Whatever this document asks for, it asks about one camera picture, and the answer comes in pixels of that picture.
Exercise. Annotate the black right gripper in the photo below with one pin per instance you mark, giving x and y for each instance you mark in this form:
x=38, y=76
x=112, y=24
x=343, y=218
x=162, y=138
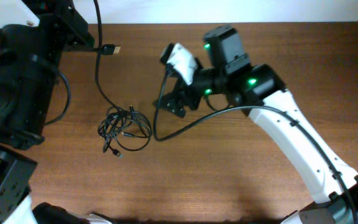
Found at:
x=179, y=106

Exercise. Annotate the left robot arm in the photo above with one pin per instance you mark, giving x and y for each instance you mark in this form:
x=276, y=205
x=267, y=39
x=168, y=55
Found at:
x=26, y=86

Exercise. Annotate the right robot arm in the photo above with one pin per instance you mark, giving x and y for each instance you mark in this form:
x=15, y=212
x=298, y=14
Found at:
x=263, y=97

